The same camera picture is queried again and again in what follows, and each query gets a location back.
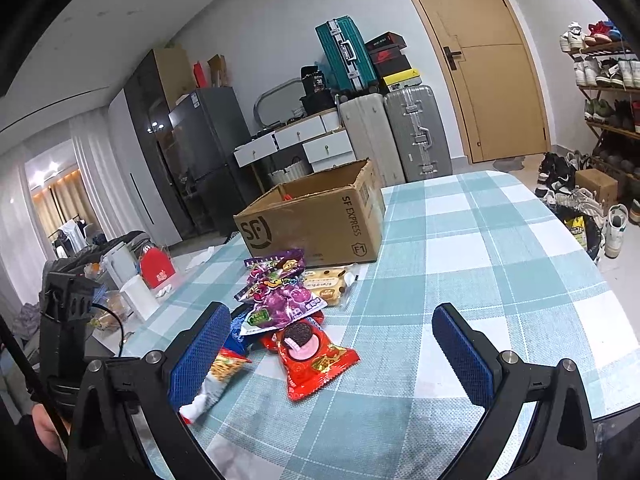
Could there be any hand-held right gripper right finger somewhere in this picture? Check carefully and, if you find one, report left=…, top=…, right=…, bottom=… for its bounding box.
left=431, top=303, right=598, bottom=480

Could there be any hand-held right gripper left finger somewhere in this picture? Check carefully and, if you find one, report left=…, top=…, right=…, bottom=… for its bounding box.
left=67, top=301, right=233, bottom=480

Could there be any red noodle snack packet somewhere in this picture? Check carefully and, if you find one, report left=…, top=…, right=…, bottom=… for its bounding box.
left=178, top=347, right=254, bottom=424

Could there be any blue snack packet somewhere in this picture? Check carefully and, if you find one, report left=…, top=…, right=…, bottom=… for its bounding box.
left=222, top=309, right=262, bottom=357

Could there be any purple grape gummy packet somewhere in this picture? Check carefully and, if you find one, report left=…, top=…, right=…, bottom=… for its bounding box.
left=237, top=280, right=327, bottom=337

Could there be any purple cartoon snack packet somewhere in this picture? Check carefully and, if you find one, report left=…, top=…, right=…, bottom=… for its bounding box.
left=243, top=247, right=307, bottom=302

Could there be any red cookie packet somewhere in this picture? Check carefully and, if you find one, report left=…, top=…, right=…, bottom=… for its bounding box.
left=259, top=322, right=361, bottom=402

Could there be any beige cake packet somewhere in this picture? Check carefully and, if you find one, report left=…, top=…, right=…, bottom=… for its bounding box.
left=302, top=265, right=359, bottom=308

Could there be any person's left forearm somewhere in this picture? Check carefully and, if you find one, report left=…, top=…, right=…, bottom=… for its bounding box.
left=31, top=402, right=69, bottom=459

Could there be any clear bag of bread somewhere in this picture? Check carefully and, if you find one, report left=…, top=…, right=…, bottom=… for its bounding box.
left=89, top=289, right=132, bottom=332

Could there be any white tissue box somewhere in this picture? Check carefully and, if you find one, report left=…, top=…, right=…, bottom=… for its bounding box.
left=121, top=274, right=162, bottom=322

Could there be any white tissue paper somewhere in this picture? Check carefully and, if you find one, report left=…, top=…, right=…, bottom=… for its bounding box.
left=187, top=247, right=221, bottom=272

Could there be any black padded chair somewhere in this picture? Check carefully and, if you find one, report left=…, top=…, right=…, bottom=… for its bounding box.
left=54, top=229, right=152, bottom=272

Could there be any red gift box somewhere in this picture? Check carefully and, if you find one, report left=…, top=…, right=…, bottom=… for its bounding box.
left=138, top=243, right=177, bottom=289

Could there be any clothes rack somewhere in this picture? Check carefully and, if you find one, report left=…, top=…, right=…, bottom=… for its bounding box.
left=49, top=214, right=102, bottom=257

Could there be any yellow snack packet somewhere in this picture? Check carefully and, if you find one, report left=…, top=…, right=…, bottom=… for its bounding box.
left=564, top=215, right=589, bottom=252

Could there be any white curtain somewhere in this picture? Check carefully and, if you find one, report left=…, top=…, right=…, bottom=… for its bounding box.
left=0, top=109, right=127, bottom=311

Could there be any black trash bin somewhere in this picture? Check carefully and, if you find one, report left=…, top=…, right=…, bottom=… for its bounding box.
left=552, top=204, right=604, bottom=262

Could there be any white wardrobe door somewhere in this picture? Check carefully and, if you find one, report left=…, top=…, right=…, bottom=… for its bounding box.
left=107, top=87, right=184, bottom=249

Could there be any grey refrigerator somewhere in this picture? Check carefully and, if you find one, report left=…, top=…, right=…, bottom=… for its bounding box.
left=167, top=85, right=261, bottom=234

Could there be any white high-top sneaker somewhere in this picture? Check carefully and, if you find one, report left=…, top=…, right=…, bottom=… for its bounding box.
left=602, top=203, right=630, bottom=259

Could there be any pile of dark and white shoes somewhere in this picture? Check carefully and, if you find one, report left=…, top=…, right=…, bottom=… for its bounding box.
left=534, top=149, right=607, bottom=217

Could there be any woven laundry basket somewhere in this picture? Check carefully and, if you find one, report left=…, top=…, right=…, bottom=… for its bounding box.
left=267, top=157, right=311, bottom=187

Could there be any small brown cardboard box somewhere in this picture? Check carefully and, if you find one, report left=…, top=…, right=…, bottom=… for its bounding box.
left=574, top=168, right=619, bottom=212

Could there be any dark glass wardrobe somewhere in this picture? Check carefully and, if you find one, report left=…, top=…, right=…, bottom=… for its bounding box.
left=123, top=48, right=186, bottom=246

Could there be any silver suitcase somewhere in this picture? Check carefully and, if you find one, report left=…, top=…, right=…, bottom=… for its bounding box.
left=383, top=84, right=454, bottom=184

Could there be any white desk with drawers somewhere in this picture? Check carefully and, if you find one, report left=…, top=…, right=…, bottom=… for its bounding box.
left=233, top=109, right=346, bottom=191

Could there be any cream suitcase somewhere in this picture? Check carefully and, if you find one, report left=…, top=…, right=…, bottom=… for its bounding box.
left=337, top=92, right=406, bottom=189

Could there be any white drawer cabinet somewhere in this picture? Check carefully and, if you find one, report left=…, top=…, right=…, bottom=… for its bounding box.
left=302, top=129, right=359, bottom=165

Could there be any large black bag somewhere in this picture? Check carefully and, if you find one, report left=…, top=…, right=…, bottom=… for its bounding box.
left=299, top=90, right=341, bottom=114

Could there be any yellow and black shoebox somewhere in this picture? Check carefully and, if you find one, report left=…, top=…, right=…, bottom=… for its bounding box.
left=379, top=67, right=421, bottom=92

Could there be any brown paper bag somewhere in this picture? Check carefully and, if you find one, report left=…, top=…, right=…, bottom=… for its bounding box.
left=207, top=53, right=229, bottom=87

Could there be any plain black shoebox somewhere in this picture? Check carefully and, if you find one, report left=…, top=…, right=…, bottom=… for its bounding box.
left=374, top=57, right=414, bottom=81

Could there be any wooden door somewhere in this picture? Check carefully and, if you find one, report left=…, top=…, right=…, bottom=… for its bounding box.
left=389, top=0, right=551, bottom=164

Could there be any wooden shoe rack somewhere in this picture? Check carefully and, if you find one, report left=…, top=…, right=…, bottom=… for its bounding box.
left=576, top=42, right=640, bottom=182

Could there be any shoe rack with shoes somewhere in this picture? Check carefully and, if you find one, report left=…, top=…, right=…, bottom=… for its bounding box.
left=559, top=19, right=640, bottom=181

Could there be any teal suitcase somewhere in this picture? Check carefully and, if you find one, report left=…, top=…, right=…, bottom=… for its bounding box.
left=314, top=16, right=379, bottom=94

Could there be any black shoebox with red stripe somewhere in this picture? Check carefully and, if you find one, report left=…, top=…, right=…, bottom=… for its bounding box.
left=364, top=32, right=404, bottom=51

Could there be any black cable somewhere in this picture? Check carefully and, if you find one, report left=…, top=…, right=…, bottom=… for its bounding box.
left=91, top=304, right=127, bottom=358

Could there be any oval metal frame mirror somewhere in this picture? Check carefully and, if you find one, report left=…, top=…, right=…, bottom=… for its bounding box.
left=253, top=77, right=306, bottom=129

